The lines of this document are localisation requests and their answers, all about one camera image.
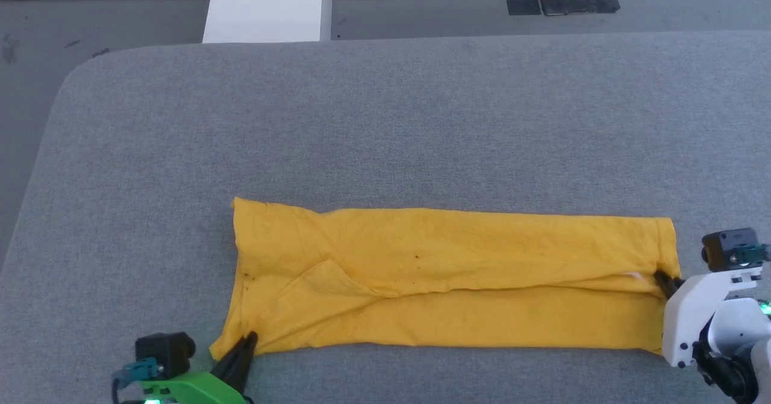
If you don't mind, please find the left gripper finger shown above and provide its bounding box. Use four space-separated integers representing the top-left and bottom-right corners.
212 335 248 388
239 332 259 394

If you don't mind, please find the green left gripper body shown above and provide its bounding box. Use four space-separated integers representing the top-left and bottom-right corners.
141 371 248 404

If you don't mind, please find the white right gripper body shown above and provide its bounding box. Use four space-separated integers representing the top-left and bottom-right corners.
661 264 763 369

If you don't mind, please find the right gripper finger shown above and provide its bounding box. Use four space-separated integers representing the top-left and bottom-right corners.
653 269 685 300

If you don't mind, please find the yellow garment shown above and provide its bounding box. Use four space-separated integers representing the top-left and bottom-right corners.
209 197 682 361

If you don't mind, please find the white box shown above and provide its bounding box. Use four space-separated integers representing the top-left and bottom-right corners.
202 0 332 43

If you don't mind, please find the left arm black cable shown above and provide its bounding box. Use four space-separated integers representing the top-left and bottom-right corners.
111 358 161 404

